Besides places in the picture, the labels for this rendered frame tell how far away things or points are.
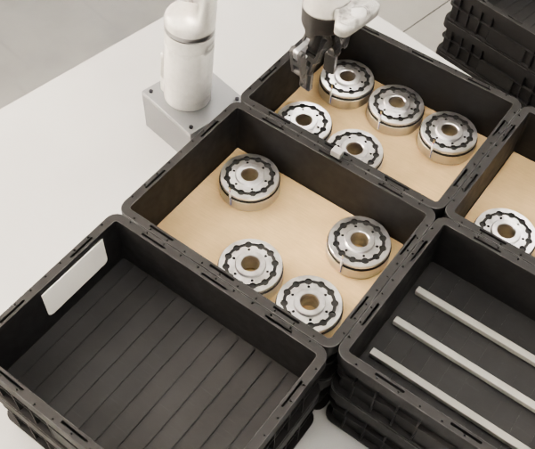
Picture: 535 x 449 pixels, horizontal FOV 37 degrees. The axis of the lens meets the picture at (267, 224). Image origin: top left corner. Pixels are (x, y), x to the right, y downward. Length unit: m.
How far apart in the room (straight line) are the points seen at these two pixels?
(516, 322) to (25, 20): 2.23
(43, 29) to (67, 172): 1.47
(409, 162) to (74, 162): 0.65
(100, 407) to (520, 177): 0.81
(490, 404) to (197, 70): 0.76
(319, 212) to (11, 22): 1.94
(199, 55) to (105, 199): 0.33
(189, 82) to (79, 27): 1.54
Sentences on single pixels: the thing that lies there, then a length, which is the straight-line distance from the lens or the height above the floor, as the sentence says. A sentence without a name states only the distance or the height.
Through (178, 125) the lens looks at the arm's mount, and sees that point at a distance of 1.53.
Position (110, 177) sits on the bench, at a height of 0.70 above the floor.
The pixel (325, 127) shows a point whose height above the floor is 0.86.
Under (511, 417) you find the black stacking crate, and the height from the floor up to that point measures 0.83.
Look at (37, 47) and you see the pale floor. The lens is 2.95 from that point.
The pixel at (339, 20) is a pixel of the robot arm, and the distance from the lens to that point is 1.24.
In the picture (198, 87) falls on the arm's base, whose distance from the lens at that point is 1.51.
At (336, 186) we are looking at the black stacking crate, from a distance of 1.33.
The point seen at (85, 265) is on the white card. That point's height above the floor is 0.90.
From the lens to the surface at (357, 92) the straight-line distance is 1.50.
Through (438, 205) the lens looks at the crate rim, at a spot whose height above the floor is 0.93.
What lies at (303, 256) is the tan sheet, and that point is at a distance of 1.30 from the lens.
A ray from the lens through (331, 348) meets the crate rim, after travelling 1.11.
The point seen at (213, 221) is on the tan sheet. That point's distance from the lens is 1.33.
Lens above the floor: 1.91
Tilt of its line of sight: 54 degrees down
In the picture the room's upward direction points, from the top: 3 degrees clockwise
